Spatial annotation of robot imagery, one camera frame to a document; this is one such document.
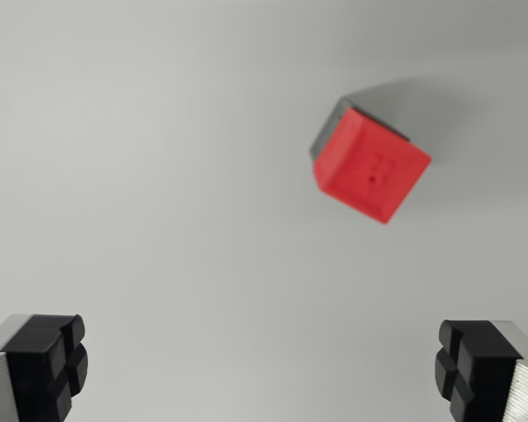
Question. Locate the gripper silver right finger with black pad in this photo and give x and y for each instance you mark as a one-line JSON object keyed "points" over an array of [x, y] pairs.
{"points": [[479, 373]]}

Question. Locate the grey cube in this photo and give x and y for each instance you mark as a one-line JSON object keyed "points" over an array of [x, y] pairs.
{"points": [[330, 127]]}

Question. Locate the red cube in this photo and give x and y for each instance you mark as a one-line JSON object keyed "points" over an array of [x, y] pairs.
{"points": [[369, 167]]}

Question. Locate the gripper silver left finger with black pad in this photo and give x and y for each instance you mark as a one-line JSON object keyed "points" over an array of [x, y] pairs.
{"points": [[39, 369]]}

